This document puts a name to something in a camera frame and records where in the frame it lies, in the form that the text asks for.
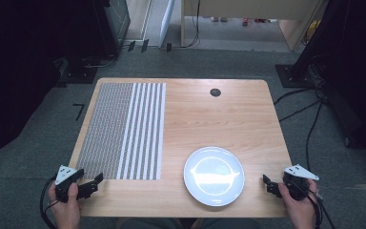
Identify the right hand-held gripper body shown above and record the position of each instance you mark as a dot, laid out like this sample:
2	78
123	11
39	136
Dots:
298	181

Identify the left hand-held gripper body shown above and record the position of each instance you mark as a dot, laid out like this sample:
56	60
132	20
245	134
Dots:
66	181

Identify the person's left hand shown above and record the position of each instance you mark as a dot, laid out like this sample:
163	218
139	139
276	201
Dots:
66	210

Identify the person's right hand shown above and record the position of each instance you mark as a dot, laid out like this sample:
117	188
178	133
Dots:
298	211

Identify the white round plate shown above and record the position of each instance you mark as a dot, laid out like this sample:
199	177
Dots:
214	176

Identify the grey striped placemat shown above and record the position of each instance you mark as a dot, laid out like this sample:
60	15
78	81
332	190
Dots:
120	130

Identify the black stand base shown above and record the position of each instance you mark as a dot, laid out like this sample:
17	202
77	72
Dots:
290	76

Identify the black cabinet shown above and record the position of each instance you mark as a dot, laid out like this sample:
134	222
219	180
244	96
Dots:
111	25

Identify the white panel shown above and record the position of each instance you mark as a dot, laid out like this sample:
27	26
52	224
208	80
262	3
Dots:
166	22

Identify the light wooden desk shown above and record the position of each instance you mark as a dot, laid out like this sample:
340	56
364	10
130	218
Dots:
251	8

